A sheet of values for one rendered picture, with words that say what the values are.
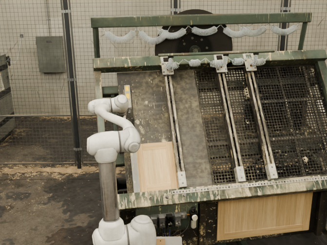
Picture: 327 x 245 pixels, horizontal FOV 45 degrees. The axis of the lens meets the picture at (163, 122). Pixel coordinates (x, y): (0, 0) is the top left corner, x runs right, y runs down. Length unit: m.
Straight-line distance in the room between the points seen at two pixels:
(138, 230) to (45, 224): 2.26
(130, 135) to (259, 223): 1.86
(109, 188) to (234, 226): 1.64
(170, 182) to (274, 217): 1.12
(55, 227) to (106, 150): 2.34
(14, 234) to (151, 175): 1.91
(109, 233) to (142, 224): 0.21
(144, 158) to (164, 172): 0.20
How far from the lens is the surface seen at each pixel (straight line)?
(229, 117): 3.49
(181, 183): 3.19
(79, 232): 4.43
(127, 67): 3.51
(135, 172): 3.20
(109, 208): 2.47
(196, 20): 3.93
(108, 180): 2.41
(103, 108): 2.80
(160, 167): 3.25
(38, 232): 4.54
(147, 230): 2.53
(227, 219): 3.69
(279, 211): 3.85
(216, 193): 3.25
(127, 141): 2.33
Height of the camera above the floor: 2.39
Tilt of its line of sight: 18 degrees down
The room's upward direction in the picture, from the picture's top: 1 degrees counter-clockwise
